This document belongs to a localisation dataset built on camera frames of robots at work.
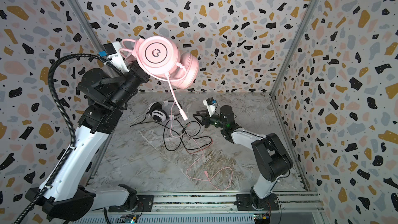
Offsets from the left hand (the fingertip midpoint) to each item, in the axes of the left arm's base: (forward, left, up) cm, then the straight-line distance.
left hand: (151, 52), depth 49 cm
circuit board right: (-40, -42, -60) cm, 84 cm away
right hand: (+4, -11, -37) cm, 39 cm away
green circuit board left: (-39, +18, -60) cm, 74 cm away
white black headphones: (+16, +11, -52) cm, 55 cm away
